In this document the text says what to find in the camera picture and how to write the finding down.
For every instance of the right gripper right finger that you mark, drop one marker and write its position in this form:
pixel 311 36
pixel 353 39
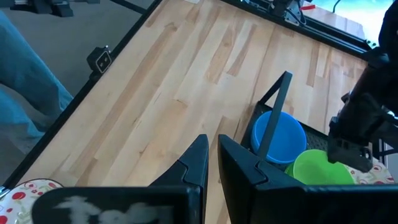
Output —
pixel 242 174

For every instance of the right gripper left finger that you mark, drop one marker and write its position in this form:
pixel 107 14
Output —
pixel 192 168

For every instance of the green plastic mini bowl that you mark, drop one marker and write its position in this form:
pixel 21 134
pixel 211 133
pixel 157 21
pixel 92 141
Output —
pixel 320 169
pixel 289 171

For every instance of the blue plastic mini bowl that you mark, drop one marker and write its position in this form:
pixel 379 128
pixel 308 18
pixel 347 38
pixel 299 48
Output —
pixel 289 140

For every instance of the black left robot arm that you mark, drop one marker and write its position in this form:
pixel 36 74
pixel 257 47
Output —
pixel 373 93

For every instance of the person's leg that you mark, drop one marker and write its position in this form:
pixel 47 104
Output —
pixel 25 77

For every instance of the black stand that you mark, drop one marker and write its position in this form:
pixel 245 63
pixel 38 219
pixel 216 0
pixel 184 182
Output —
pixel 60 9

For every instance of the black table-level camera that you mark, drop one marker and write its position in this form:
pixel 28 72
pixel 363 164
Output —
pixel 101 60

